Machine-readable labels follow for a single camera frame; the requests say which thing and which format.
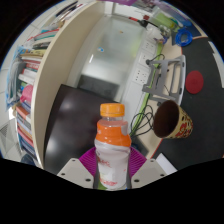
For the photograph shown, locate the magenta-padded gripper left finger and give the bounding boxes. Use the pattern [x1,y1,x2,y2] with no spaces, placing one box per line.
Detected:
[56,147,98,189]

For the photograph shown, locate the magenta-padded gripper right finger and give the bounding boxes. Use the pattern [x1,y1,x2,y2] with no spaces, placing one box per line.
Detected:
[128,147,168,189]

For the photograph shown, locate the orange-capped drink bottle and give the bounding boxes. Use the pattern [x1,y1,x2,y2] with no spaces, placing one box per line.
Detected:
[94,102,133,191]

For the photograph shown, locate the white paper sheet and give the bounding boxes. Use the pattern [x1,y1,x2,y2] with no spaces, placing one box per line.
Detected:
[154,153,178,175]

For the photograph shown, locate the black computer monitor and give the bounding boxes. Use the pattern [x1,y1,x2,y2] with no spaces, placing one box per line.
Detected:
[43,83,149,176]

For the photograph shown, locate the floral patterned cup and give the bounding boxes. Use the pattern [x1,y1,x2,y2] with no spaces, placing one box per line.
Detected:
[152,99,194,140]

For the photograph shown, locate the black desk mat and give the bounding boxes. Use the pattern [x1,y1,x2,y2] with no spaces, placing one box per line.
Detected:
[151,19,224,171]

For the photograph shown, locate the beige shelf unit with books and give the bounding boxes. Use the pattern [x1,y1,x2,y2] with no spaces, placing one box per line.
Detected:
[4,0,111,169]

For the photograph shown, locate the flat round red coaster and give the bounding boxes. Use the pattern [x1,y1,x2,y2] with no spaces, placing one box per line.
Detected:
[185,70,205,95]

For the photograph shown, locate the black cables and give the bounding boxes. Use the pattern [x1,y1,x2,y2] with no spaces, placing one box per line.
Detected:
[129,103,155,138]

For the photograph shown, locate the blue coiled cable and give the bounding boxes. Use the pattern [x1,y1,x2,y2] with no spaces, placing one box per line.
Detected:
[174,27,194,48]

